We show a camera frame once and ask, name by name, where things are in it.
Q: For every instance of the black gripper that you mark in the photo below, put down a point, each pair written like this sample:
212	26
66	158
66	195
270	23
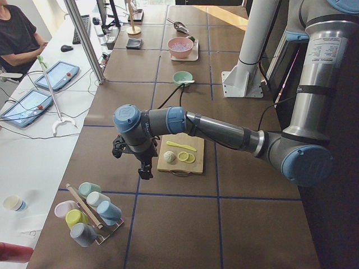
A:
143	157

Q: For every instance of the white spoon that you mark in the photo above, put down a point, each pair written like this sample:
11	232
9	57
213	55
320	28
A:
186	82

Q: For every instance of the small green bowl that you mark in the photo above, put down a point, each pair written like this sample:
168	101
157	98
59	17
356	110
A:
181	76

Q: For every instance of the stainless steel scoop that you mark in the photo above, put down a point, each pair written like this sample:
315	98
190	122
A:
180	27

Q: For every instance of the pink bowl with ice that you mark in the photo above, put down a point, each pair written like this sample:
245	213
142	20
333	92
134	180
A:
180	47

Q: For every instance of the white dough ball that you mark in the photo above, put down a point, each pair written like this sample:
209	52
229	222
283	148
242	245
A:
169	156

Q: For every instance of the yellow plastic knife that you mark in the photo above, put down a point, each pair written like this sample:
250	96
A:
187	147

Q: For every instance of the wooden cutting board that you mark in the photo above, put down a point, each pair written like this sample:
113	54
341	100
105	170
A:
197	167

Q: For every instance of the lemon slice upper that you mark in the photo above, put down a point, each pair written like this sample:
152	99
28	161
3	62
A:
183	156

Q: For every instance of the lemon slice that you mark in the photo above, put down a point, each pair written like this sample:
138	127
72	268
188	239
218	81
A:
191	158
183	156

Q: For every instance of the lemon slice lower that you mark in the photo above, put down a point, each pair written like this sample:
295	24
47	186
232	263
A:
191	158

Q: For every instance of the light blue cup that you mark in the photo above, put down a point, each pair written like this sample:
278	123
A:
109	212

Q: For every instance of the mint green cup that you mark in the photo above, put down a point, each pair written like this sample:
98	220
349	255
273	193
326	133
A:
86	188

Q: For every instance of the yellow cup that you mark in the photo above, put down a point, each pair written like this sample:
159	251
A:
74	217

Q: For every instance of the grey cup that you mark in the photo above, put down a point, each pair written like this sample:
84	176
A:
83	234

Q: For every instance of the pink cup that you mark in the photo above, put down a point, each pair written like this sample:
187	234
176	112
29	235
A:
64	207

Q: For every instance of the white serving tray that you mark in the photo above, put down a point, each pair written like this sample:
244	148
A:
193	56

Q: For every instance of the dark square dish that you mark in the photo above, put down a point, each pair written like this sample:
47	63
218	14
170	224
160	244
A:
135	44

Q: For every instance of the far blue teach pendant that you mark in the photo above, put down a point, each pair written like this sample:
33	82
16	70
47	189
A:
61	73

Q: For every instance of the blue teach pendant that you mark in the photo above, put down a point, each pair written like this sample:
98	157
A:
25	111
61	73

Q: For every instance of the near blue teach pendant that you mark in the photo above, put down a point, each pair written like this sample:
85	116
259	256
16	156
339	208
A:
25	111

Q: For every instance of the white paper cup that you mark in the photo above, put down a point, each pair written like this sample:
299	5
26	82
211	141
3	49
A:
14	203

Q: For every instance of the wooden stand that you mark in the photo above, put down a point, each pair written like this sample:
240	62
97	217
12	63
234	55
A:
133	29

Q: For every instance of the black computer mouse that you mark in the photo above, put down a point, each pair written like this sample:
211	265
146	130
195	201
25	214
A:
66	48

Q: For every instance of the white reacher grabber tool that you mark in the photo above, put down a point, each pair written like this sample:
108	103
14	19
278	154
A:
61	119

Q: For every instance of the red bottle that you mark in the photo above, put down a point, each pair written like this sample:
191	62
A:
15	253

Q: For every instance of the seated person black shirt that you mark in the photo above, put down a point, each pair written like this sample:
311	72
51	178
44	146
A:
20	41

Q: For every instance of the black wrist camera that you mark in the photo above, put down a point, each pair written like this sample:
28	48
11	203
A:
119	146

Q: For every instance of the wooden rack handle rod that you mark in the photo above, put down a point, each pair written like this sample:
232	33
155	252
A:
84	206

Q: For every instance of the white wire cup rack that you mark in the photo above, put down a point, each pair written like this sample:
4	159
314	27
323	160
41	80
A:
104	233

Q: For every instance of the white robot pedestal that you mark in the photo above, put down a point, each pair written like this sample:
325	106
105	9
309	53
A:
244	81

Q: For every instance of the aluminium frame post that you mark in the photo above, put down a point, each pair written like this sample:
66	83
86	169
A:
85	40

